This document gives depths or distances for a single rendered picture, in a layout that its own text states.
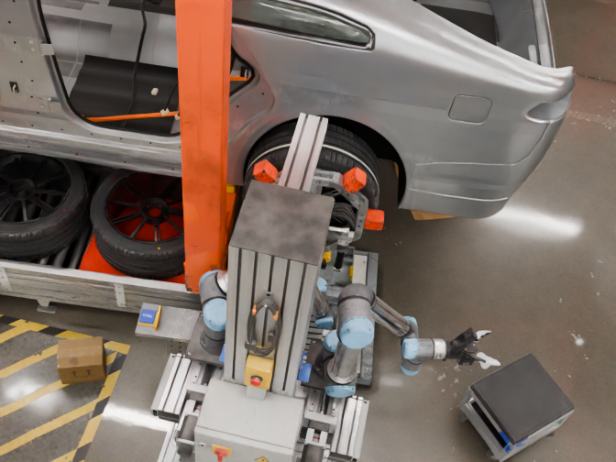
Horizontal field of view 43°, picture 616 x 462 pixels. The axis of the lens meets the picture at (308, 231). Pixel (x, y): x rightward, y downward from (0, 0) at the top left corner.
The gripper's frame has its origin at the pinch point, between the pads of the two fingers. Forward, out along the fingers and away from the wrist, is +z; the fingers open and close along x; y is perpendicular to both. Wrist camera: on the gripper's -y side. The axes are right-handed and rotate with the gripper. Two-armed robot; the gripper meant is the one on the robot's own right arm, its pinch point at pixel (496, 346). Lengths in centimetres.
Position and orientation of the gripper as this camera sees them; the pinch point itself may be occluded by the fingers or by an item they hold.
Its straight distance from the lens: 303.0
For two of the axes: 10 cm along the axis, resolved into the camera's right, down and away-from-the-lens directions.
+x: 0.6, 7.1, -7.0
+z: 9.9, 0.3, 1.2
